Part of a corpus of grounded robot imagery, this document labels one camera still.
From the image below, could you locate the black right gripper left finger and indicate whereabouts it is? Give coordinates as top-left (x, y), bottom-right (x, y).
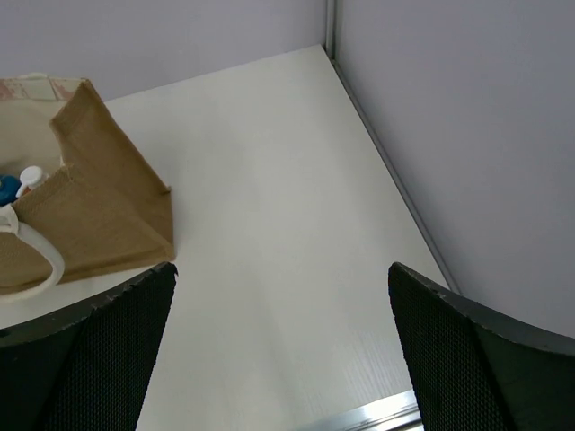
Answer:
top-left (1, 262), bottom-right (178, 430)

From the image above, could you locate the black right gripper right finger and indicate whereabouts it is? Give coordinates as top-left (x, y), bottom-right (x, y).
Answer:
top-left (388, 262), bottom-right (574, 430)

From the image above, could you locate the brown canvas tote bag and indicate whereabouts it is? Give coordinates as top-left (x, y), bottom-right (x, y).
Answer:
top-left (1, 74), bottom-right (175, 302)

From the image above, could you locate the small blue pump bottle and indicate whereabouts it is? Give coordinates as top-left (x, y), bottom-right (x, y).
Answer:
top-left (16, 165), bottom-right (49, 198)

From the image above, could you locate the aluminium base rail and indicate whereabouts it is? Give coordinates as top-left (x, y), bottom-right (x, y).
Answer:
top-left (301, 390), bottom-right (424, 431)

